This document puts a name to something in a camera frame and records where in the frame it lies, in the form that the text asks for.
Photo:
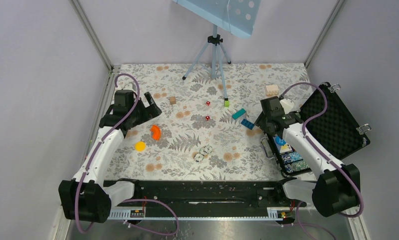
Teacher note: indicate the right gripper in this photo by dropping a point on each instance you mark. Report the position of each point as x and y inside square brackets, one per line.
[260, 121]

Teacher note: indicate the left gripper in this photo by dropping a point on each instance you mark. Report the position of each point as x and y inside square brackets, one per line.
[149, 112]

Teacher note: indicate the yellow round button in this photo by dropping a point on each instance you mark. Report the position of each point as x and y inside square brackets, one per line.
[140, 146]

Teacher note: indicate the teal rectangular block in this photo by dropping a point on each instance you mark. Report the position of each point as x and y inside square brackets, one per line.
[238, 114]

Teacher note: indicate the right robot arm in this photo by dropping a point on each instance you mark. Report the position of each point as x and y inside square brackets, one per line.
[337, 186]

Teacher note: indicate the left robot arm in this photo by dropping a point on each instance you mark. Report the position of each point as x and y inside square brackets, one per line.
[85, 197]

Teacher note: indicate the orange curved block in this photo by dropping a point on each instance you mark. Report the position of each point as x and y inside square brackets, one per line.
[156, 132]

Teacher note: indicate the blue lego brick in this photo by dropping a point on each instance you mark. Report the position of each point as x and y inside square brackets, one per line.
[246, 123]

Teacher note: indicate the beige lego brick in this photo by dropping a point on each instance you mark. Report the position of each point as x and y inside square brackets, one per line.
[272, 90]

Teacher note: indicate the brown wooden cube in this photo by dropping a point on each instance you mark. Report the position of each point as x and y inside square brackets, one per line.
[172, 100]

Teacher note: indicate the green cube block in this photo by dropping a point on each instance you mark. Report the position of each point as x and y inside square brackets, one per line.
[226, 103]

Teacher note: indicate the black poker case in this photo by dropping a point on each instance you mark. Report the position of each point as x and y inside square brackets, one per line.
[336, 130]

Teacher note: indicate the floral table cloth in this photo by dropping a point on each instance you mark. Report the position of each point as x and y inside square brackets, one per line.
[237, 151]

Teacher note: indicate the blue tripod stand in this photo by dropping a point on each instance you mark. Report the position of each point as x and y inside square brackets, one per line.
[218, 55]

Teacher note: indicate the light blue perforated board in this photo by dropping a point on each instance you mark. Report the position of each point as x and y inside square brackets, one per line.
[237, 17]

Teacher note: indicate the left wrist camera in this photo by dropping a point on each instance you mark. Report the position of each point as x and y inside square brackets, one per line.
[130, 86]

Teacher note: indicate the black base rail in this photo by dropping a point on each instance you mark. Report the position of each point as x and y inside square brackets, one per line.
[209, 199]

